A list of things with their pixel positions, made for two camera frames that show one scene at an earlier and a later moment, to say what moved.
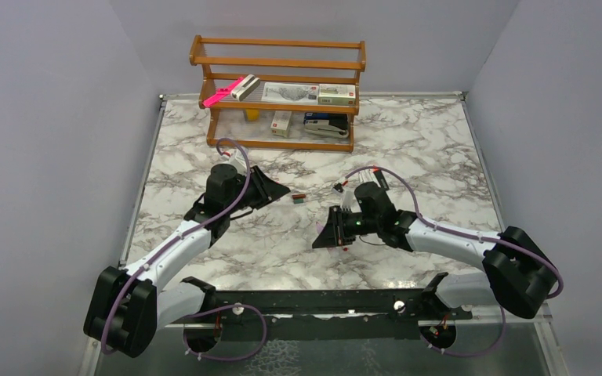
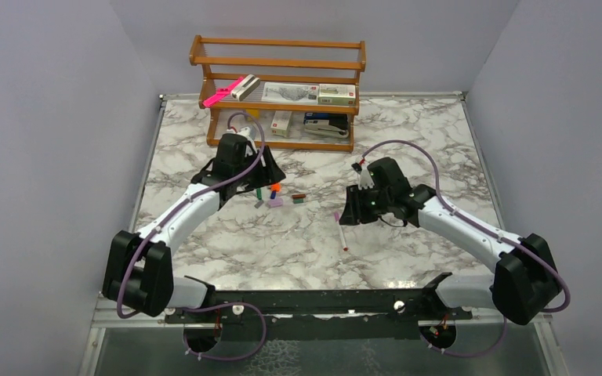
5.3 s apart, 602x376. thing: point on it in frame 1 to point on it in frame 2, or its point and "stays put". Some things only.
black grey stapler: [327, 124] stays put
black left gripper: [273, 189] to [268, 174]
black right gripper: [335, 229] to [353, 201]
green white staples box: [339, 95] stays put
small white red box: [281, 123] stays put
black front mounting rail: [299, 315] stays put
